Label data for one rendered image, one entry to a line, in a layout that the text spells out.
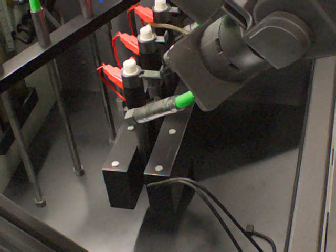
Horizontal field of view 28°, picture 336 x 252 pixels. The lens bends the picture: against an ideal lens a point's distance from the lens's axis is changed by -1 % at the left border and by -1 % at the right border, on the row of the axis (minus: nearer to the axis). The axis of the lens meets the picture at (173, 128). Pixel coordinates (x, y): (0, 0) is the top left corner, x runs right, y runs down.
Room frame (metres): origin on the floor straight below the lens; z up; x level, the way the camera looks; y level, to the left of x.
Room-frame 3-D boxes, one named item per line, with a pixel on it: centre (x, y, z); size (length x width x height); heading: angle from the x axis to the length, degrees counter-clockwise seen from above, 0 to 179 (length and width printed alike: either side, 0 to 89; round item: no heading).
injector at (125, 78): (0.73, 0.04, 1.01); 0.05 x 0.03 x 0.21; 71
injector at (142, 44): (0.80, 0.01, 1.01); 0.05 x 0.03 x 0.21; 71
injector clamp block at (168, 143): (0.84, 0.01, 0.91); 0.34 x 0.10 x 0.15; 161
